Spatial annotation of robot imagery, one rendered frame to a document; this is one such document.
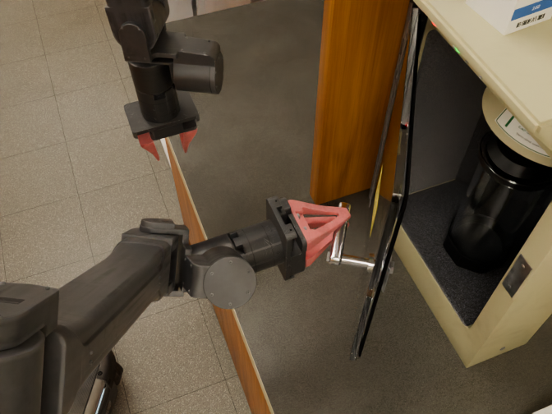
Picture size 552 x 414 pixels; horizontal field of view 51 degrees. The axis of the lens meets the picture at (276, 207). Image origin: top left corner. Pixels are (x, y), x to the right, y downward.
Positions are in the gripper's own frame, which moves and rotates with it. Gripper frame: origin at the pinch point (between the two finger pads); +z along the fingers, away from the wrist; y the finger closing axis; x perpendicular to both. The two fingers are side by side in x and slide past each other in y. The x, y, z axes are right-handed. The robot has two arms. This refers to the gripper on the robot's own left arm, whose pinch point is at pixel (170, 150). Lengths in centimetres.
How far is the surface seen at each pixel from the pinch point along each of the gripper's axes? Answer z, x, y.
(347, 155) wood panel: 4.4, -8.4, 28.2
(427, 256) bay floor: 8.9, -29.2, 32.8
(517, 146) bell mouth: -22, -35, 34
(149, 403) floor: 110, 3, -24
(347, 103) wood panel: -8.2, -8.5, 27.1
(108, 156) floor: 109, 109, -15
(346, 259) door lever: -10.2, -34.7, 14.1
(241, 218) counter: 16.0, -6.1, 9.0
